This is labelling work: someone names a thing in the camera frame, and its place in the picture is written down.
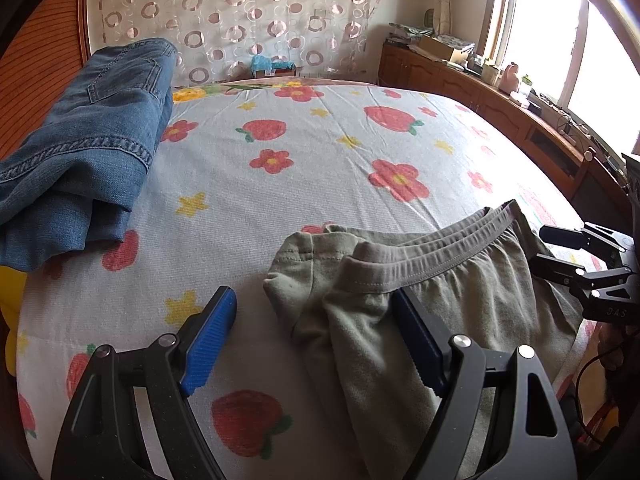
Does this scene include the window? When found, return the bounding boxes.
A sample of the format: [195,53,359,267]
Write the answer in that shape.
[477,0,640,161]

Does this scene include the small blue package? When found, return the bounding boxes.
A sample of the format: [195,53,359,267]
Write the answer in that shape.
[250,55,297,79]

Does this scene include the wooden cabinet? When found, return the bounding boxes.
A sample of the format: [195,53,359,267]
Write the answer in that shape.
[377,42,632,233]

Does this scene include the slatted wooden panel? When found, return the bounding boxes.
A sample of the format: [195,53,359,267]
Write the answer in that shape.
[0,0,93,161]

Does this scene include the yellow cloth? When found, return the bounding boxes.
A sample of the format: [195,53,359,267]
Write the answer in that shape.
[0,264,27,378]

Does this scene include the pink figurine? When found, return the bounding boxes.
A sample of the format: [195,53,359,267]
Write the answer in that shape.
[499,62,522,95]

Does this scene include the floral bed sheet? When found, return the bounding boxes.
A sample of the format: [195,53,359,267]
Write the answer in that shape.
[15,77,603,480]

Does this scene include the cardboard box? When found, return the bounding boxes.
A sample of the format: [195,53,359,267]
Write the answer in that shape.
[416,35,474,64]

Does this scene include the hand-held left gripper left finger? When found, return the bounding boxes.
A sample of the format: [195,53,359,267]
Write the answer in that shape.
[50,285,239,480]

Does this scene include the folded blue jeans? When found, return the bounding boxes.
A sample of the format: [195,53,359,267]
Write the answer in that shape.
[0,37,178,272]

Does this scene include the grey-green pants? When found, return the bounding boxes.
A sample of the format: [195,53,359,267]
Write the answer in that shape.
[263,199,583,480]

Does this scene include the circle-patterned curtain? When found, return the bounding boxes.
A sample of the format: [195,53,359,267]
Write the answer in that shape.
[87,0,388,86]

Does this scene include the black cable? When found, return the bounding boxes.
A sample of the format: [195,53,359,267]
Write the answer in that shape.
[574,352,613,443]

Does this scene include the person's right hand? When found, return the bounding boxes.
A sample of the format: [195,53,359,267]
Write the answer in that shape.
[596,322,632,371]

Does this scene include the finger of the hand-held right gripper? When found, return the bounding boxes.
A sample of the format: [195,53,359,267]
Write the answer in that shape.
[530,252,636,293]
[539,221,632,256]

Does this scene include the printed paper pile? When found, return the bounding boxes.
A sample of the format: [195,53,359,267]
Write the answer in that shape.
[388,22,427,44]

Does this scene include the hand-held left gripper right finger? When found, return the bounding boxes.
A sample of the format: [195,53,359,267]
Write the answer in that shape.
[390,286,581,480]

